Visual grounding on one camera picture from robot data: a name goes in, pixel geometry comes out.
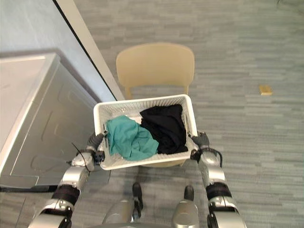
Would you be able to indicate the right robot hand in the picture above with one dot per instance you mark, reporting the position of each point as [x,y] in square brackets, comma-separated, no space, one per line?
[201,139]

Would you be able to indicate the right silver robot leg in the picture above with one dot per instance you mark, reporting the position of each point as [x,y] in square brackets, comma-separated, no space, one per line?
[186,209]

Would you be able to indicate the white plastic laundry basket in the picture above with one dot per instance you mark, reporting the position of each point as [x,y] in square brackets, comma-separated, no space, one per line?
[145,111]

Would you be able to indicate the silver washing machine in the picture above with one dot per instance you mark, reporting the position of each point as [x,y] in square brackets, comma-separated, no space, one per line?
[35,114]

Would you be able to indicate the yellow floor marker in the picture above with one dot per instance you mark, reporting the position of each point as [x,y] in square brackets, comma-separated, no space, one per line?
[265,89]

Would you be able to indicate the teal garment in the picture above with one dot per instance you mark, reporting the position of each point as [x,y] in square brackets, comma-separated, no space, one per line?
[129,140]

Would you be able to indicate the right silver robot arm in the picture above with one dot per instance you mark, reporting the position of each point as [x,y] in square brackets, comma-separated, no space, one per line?
[216,180]

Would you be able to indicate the beige plastic chair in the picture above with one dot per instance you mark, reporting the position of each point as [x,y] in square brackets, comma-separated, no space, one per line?
[154,64]

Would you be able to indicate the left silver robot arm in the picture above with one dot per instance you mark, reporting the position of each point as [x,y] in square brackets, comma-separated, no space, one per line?
[71,175]

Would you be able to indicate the black garment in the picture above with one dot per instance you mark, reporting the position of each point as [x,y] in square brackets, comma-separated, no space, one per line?
[166,128]

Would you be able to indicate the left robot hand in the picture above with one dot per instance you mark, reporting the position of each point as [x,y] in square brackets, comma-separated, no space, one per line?
[94,140]

